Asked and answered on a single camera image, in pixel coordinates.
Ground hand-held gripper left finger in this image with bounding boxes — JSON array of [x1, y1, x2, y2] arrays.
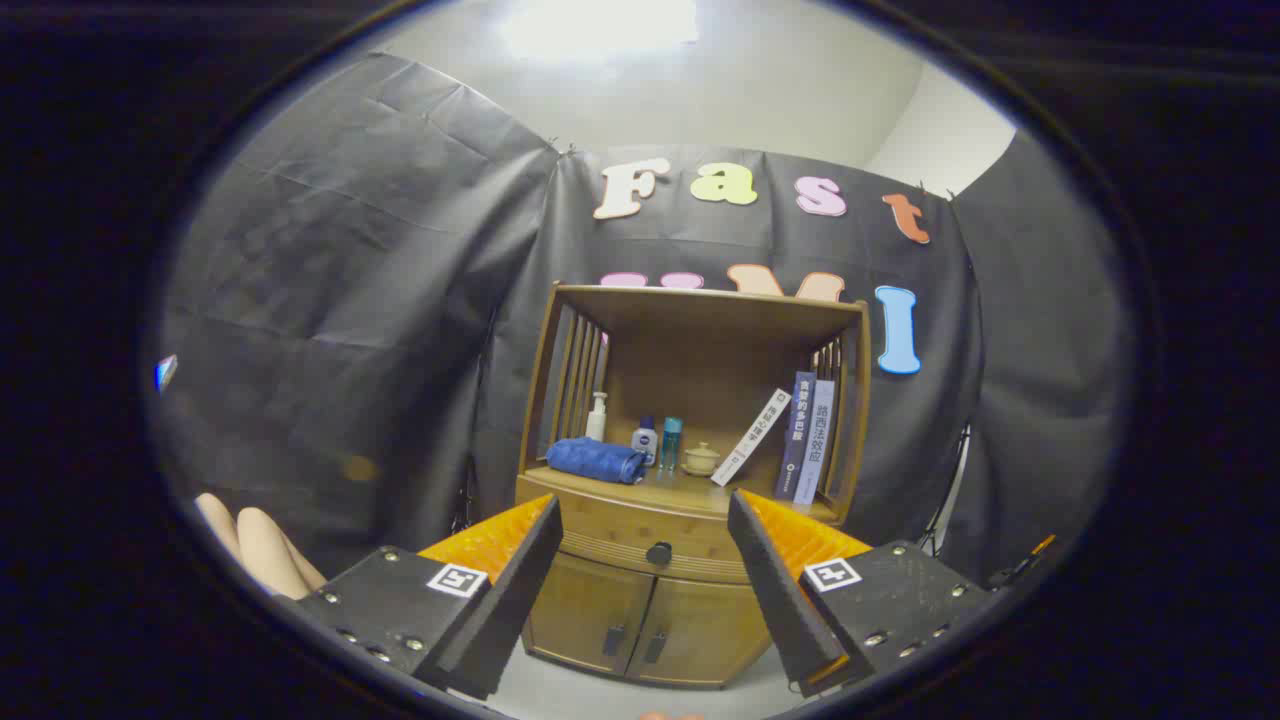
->
[[297, 493, 564, 701]]

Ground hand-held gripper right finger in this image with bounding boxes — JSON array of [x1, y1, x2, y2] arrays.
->
[[727, 489, 1001, 699]]

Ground wooden drawer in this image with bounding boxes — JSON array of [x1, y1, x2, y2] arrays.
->
[[540, 495, 751, 586]]

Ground wooden cabinet door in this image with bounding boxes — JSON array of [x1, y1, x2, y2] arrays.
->
[[523, 550, 656, 676], [628, 575, 773, 691]]

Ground wooden countertop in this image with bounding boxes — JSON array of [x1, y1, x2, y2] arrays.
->
[[520, 462, 841, 526]]

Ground wooden cabinet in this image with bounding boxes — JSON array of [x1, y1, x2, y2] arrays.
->
[[515, 283, 873, 691]]

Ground blue rolled towel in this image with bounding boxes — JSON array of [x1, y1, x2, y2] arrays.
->
[[546, 437, 648, 485]]

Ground white book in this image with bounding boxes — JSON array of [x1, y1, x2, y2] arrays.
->
[[710, 388, 793, 488]]

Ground light purple book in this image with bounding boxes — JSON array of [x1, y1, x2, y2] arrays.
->
[[793, 379, 837, 506]]

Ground dark blue book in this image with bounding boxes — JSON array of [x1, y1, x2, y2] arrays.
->
[[774, 371, 818, 502]]

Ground black backdrop stand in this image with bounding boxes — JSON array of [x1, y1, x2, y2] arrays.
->
[[920, 425, 973, 556]]

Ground orange black clamp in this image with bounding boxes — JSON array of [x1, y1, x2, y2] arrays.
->
[[990, 535, 1056, 591]]

